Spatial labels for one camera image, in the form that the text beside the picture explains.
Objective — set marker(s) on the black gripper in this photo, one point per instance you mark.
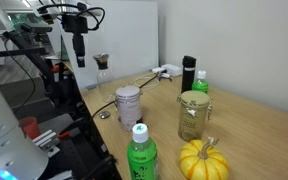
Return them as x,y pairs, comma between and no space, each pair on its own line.
74,24

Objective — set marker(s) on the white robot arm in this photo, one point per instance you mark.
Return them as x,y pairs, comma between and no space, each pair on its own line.
4,133

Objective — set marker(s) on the glass carafe jar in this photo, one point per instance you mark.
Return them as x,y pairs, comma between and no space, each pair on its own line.
104,81

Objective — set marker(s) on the red stand knob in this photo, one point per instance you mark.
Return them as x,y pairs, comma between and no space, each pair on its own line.
55,68

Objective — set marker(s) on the grey panel foot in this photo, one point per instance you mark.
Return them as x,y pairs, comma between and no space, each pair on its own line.
91,86

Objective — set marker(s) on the ceiling light strip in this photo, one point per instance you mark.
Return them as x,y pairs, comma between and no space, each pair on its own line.
26,3

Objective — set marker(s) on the white tin canister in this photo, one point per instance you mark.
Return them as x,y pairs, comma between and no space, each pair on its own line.
129,108

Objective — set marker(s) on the white power adapter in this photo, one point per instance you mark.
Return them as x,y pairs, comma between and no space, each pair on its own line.
157,70

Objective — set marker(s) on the small white connector plug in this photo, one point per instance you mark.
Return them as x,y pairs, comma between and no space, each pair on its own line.
165,75

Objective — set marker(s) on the red plastic cup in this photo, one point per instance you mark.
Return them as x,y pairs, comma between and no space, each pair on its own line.
30,127

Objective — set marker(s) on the white power box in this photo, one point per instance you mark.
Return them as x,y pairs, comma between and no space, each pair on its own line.
171,69

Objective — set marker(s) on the aluminium extrusion block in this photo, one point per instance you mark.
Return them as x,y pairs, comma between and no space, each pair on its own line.
46,141

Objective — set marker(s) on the black thermos flask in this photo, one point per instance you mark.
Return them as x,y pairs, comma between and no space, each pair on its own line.
188,75

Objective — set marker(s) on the green plastic bottle white cap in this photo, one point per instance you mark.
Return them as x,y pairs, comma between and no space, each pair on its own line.
142,156
200,85

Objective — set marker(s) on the yellow orange mini pumpkin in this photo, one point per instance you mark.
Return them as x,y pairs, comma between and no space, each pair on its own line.
197,163

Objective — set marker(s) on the black camera stand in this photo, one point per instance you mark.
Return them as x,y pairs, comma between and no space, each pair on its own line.
34,53

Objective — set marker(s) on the black stereo camera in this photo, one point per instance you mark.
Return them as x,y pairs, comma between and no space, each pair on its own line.
35,27

